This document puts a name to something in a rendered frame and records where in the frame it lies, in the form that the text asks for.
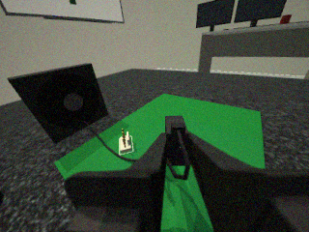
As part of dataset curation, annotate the green circuit board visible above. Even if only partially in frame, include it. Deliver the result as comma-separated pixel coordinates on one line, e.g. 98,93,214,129
54,94,266,232

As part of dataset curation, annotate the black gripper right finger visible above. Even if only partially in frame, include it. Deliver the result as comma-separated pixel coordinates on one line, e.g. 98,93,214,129
187,131,309,232

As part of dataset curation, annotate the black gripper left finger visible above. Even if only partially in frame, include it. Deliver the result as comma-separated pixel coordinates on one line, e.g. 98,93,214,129
64,132,167,232

